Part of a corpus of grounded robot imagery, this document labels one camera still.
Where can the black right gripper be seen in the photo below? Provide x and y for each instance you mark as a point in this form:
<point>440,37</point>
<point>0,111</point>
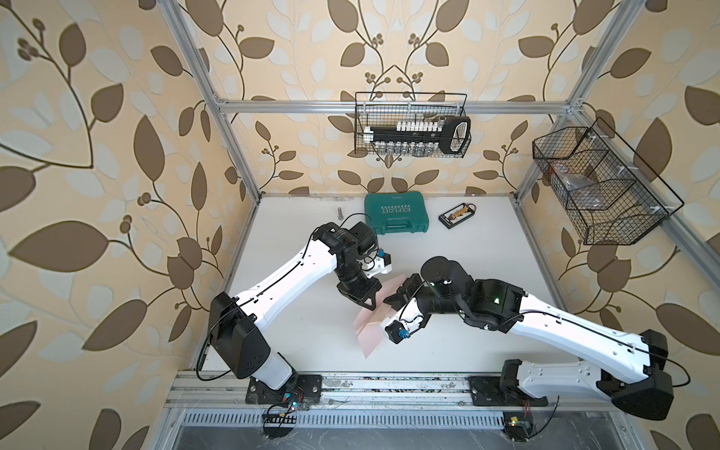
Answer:
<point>405,292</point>

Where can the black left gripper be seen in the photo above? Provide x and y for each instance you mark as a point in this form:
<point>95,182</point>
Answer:
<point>372,287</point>

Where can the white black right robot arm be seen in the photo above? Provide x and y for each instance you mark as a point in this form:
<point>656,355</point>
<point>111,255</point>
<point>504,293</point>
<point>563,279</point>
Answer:
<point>624,369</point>

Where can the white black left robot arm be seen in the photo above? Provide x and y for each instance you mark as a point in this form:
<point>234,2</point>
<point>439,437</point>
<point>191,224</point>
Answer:
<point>237,322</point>

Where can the green plastic tool case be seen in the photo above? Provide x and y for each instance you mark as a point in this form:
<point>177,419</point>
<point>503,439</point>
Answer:
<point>396,213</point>

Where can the black socket set holder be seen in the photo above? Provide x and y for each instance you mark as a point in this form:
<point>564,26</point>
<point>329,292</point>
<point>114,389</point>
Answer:
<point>448,137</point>

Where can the plastic bag in basket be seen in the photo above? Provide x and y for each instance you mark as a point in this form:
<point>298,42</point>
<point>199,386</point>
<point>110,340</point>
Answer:
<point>579,192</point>

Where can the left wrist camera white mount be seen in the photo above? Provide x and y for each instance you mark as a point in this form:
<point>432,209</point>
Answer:
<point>381,264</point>

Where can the black wire basket back wall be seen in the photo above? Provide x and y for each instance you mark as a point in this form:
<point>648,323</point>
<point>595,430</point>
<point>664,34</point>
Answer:
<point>376,108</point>

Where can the black wire basket wall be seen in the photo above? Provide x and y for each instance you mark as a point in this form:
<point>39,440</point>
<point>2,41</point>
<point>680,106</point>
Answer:
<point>612,193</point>
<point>376,108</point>

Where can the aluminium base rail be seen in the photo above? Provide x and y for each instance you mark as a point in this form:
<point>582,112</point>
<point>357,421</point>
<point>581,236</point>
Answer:
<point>373,400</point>

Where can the black wire basket right wall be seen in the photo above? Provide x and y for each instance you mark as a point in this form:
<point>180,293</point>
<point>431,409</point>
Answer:
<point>612,193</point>

